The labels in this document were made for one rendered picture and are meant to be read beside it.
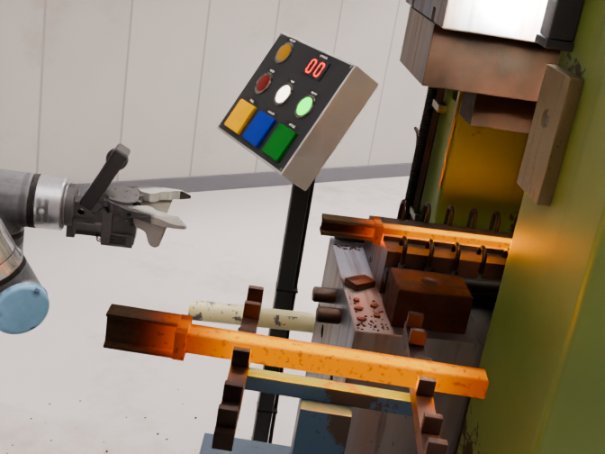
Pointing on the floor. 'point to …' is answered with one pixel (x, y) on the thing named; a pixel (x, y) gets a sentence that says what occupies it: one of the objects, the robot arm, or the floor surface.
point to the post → (286, 274)
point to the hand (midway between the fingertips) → (189, 207)
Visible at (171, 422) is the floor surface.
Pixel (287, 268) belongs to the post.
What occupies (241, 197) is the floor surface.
